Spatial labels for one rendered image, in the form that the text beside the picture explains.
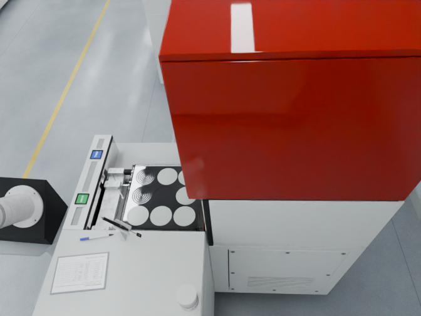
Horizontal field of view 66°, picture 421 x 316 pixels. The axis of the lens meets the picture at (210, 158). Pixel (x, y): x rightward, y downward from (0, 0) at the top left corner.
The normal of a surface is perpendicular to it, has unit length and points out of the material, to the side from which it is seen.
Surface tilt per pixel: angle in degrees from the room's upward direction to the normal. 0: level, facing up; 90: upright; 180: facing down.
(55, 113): 0
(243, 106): 90
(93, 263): 0
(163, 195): 0
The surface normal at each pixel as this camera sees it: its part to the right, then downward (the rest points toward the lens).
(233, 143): -0.04, 0.79
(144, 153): -0.05, -0.61
